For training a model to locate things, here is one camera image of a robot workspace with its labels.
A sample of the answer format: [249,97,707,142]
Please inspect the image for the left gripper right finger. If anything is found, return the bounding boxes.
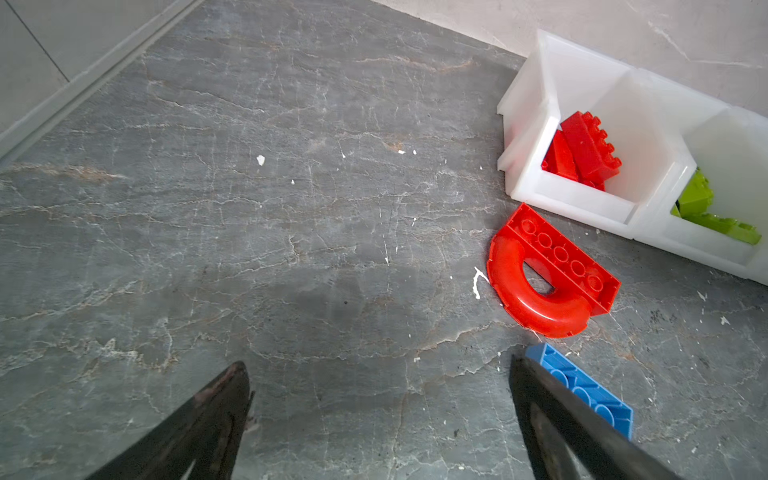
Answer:
[509,356,679,479]

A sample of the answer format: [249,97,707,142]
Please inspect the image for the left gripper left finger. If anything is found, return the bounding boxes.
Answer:
[89,361,253,479]

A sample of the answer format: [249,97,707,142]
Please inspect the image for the green lego brick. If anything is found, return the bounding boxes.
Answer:
[671,168,714,218]
[670,207,762,245]

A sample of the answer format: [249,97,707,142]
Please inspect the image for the red lego brick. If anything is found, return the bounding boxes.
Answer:
[541,130,580,182]
[561,111,622,191]

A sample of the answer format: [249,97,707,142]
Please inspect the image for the blue lego brick left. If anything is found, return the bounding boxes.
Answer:
[525,343,634,440]

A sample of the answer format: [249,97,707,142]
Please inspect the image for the white middle bin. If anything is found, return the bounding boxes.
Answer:
[635,70,767,284]

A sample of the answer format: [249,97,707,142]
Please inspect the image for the white bin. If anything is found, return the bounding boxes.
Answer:
[635,70,767,284]
[497,31,695,238]

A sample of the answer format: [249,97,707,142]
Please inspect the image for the white left bin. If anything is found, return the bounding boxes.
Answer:
[497,31,695,238]

